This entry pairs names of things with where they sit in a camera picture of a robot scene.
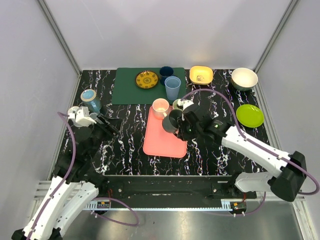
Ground dark grey mug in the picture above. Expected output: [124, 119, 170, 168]
[162, 109, 182, 134]

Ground sage green mug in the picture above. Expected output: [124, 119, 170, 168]
[172, 98, 185, 111]

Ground pink and white mug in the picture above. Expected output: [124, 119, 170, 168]
[152, 98, 170, 120]

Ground white grey mug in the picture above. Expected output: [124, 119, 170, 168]
[67, 106, 81, 128]

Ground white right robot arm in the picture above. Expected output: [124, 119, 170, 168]
[177, 112, 307, 202]

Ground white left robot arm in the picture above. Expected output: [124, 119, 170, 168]
[11, 112, 122, 240]

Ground light blue glazed mug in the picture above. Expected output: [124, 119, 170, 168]
[80, 89, 102, 114]

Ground pink plastic tray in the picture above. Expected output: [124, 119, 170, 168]
[143, 106, 187, 158]

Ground light blue plastic cup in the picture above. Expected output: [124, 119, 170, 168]
[164, 76, 181, 101]

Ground yellow square bowl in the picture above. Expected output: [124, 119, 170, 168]
[189, 66, 214, 85]

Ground yellow patterned plate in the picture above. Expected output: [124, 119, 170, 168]
[135, 70, 159, 89]

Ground lime green plate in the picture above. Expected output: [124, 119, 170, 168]
[236, 104, 265, 128]

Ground dark blue cup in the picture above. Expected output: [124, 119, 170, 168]
[159, 66, 174, 85]

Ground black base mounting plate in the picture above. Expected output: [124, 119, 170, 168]
[98, 175, 257, 210]

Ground white round bowl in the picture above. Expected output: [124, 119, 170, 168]
[231, 67, 259, 91]

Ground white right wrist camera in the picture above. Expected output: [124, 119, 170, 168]
[181, 99, 194, 112]

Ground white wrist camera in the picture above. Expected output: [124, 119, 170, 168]
[181, 99, 194, 112]
[76, 106, 97, 128]

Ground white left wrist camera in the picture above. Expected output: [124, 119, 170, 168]
[76, 106, 97, 128]

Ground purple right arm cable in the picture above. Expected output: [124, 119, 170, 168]
[178, 88, 320, 217]

